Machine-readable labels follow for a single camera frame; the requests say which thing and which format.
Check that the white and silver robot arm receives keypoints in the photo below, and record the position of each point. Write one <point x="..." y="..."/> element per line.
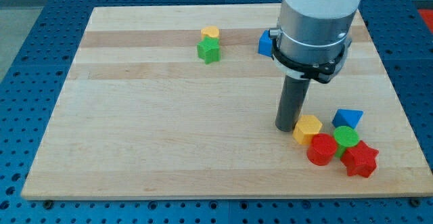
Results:
<point x="311" y="39"/>

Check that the green star block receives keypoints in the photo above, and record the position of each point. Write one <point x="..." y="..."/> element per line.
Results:
<point x="208" y="50"/>

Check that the red star block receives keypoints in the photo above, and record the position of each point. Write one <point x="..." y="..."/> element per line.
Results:
<point x="360" y="160"/>

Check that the light wooden board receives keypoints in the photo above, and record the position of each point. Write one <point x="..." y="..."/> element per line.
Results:
<point x="142" y="117"/>

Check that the yellow heart block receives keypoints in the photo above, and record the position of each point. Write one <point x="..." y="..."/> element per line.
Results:
<point x="211" y="32"/>

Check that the blue cube block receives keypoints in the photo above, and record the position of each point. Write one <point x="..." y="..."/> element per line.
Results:
<point x="265" y="44"/>

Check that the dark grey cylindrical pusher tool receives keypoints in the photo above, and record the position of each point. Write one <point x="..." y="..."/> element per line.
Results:
<point x="292" y="98"/>

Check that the yellow hexagon block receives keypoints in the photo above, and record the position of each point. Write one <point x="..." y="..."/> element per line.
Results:
<point x="306" y="128"/>

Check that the red cylinder block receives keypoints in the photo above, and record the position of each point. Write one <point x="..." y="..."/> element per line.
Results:
<point x="322" y="149"/>

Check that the blue triangle block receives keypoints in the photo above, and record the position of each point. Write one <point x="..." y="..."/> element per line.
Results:
<point x="346" y="117"/>

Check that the green cylinder block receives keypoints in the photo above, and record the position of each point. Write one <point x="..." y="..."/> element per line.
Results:
<point x="346" y="137"/>

